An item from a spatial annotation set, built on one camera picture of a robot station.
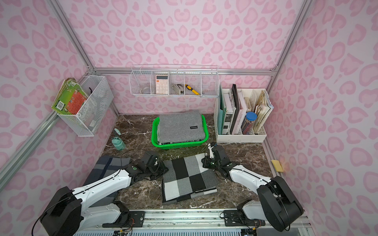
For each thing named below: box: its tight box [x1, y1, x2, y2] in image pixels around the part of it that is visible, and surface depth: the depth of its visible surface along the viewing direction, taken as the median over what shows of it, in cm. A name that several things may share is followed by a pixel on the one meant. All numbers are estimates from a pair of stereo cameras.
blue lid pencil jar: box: [241, 111, 258, 135], surface depth 95 cm
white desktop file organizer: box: [213, 88, 269, 143], surface depth 97 cm
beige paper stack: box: [253, 89, 275, 135], surface depth 94 cm
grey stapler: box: [171, 83, 185, 95], surface depth 102 cm
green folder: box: [217, 85, 227, 135], surface depth 88 cm
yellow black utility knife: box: [184, 84, 201, 96], surface depth 100 cm
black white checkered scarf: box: [161, 152, 219, 204], surface depth 85 cm
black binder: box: [229, 84, 242, 135], surface depth 92 cm
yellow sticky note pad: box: [271, 159, 284, 173], surface depth 96 cm
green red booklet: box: [51, 77, 89, 115], surface depth 73 cm
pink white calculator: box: [155, 74, 169, 94], surface depth 97 cm
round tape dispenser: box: [140, 87, 151, 94], surface depth 98 cm
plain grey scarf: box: [157, 111, 206, 144], surface depth 102 cm
